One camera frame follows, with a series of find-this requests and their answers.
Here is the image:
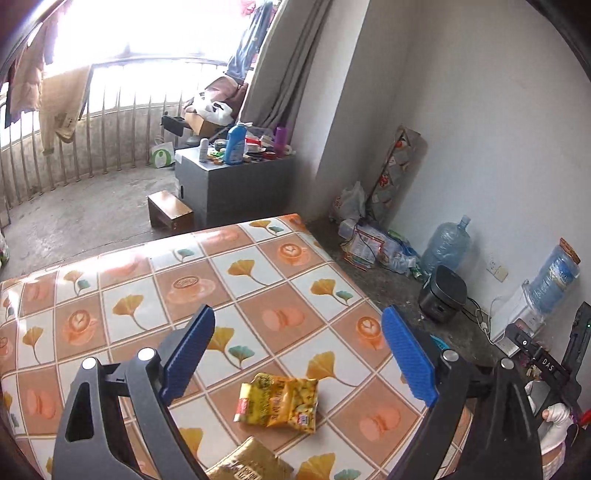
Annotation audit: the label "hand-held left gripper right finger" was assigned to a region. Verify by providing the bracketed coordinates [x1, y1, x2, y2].
[381, 305, 544, 480]

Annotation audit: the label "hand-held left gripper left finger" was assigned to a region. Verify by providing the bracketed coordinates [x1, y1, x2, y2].
[52, 305, 217, 480]

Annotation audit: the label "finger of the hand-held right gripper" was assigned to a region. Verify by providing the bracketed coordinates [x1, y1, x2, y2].
[505, 323, 542, 358]

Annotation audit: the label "yellow snack packet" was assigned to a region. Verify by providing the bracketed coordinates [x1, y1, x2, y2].
[233, 372, 320, 433]

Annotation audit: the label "white water dispenser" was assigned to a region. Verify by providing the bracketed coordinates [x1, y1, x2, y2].
[489, 281, 546, 357]

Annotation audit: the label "water jug with label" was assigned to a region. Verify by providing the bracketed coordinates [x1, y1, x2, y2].
[526, 237, 581, 315]

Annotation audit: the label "black rice cooker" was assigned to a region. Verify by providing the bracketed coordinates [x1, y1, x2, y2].
[418, 264, 468, 325]

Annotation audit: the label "patterned tablecloth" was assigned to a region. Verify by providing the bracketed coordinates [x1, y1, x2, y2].
[0, 212, 474, 480]

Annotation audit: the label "blue water jug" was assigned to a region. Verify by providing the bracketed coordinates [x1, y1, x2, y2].
[419, 215, 472, 281]

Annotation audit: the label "pile of empty packaging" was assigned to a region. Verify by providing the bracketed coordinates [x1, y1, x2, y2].
[338, 218, 424, 278]

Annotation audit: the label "gold snack bag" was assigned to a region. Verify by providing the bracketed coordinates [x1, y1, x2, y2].
[205, 436, 296, 480]

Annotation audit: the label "wooden stool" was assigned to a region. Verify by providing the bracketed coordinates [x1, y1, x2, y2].
[147, 189, 195, 234]

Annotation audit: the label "white plastic bag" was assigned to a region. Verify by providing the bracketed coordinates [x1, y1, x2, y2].
[193, 91, 234, 125]
[329, 181, 367, 225]

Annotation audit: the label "grey cabinet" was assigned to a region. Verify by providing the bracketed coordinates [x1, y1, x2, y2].
[174, 148, 297, 228]

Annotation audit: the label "patterned folded board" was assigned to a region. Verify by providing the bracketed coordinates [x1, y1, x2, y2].
[365, 124, 422, 223]

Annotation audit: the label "white and green bag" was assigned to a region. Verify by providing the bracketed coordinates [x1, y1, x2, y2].
[150, 137, 177, 168]

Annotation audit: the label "blue detergent bottle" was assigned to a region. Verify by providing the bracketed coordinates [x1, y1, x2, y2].
[224, 121, 247, 165]

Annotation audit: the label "pile of small toiletries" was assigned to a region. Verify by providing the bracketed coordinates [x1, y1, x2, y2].
[208, 133, 295, 165]

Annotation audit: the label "purple cup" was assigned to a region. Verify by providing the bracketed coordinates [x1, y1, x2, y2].
[273, 126, 290, 160]

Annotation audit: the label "cardboard box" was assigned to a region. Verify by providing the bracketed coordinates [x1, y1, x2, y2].
[184, 111, 222, 138]

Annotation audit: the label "beige trousers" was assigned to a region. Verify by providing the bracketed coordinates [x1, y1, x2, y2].
[38, 65, 93, 155]

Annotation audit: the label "metal railing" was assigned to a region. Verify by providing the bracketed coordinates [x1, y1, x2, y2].
[0, 56, 228, 214]

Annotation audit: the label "grey curtain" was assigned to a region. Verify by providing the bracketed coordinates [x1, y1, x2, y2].
[241, 0, 366, 139]

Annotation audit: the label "blue denim garment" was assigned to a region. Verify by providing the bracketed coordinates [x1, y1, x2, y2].
[225, 0, 274, 85]

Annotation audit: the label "light puffer jacket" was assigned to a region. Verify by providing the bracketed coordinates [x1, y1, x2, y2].
[8, 25, 52, 114]

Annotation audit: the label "white power cable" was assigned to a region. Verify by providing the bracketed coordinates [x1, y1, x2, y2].
[480, 295, 509, 344]

